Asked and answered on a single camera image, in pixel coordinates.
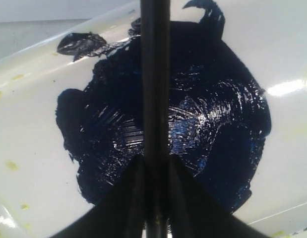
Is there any white paint tray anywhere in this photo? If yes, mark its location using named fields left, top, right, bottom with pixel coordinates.
left=0, top=0, right=307, bottom=238

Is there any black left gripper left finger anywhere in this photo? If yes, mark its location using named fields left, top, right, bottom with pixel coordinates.
left=53, top=158, right=145, bottom=238

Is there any black paintbrush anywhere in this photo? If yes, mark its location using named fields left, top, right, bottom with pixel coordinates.
left=140, top=0, right=170, bottom=238

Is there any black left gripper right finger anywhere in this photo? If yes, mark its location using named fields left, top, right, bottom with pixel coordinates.
left=168, top=156, right=261, bottom=238

